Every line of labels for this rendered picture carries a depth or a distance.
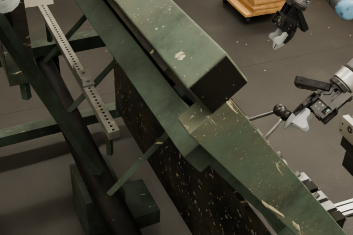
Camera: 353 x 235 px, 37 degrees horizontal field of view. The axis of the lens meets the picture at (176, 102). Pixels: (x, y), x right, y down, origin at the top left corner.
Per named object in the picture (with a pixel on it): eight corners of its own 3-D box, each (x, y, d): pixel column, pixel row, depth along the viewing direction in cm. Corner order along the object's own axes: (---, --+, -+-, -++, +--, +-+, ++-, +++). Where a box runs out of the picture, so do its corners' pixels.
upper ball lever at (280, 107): (246, 130, 152) (289, 116, 147) (240, 124, 150) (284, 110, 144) (245, 119, 154) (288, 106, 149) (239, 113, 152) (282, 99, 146)
